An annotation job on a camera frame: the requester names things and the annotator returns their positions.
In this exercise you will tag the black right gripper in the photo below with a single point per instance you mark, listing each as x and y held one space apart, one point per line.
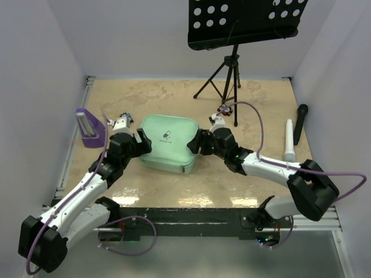
200 141

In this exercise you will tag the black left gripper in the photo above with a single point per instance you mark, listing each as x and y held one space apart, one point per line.
144 147

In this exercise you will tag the mint green medicine case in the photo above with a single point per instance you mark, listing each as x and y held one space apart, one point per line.
169 137

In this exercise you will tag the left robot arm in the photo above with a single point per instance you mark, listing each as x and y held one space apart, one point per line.
44 241

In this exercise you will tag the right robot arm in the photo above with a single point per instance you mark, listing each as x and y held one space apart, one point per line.
311 191

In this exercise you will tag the red owl toy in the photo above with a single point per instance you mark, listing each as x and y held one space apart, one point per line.
225 110

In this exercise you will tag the blue owl toy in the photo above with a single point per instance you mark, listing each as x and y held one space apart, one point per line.
128 115

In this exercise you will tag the purple metronome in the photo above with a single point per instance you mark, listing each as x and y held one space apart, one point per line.
93 132

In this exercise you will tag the white microphone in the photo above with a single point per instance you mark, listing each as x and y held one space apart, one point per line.
289 153

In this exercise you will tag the black microphone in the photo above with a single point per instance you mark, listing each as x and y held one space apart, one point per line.
301 114

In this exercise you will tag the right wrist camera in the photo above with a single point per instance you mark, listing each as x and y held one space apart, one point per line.
217 122

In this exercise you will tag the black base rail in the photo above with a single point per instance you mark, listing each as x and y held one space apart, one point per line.
193 222

